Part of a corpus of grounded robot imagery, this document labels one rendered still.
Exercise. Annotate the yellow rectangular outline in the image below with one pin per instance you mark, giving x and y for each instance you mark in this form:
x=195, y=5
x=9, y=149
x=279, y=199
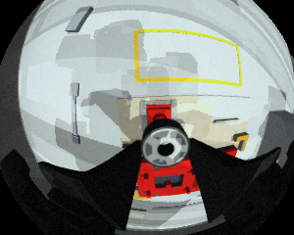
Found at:
x=179, y=79

